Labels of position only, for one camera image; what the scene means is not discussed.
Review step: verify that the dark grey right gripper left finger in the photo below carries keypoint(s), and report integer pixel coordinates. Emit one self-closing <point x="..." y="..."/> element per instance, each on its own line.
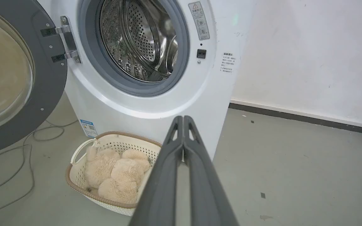
<point x="162" y="185"/>

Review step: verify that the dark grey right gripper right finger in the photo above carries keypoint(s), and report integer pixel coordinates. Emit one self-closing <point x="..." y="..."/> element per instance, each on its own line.
<point x="206" y="188"/>

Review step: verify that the white front-load washing machine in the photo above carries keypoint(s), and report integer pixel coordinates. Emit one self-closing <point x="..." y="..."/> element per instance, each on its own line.
<point x="156" y="62"/>

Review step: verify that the chrome door hinge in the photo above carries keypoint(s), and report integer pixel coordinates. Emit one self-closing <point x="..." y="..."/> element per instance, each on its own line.
<point x="66" y="39"/>

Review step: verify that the grey round washing machine door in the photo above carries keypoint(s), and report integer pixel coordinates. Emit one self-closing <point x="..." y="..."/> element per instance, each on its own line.
<point x="14" y="75"/>

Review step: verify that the beige plush teddy bear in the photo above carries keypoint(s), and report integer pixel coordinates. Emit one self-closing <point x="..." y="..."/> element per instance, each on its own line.
<point x="116" y="175"/>

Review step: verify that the white perforated laundry basket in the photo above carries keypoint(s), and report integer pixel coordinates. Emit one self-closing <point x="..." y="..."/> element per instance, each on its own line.
<point x="105" y="175"/>

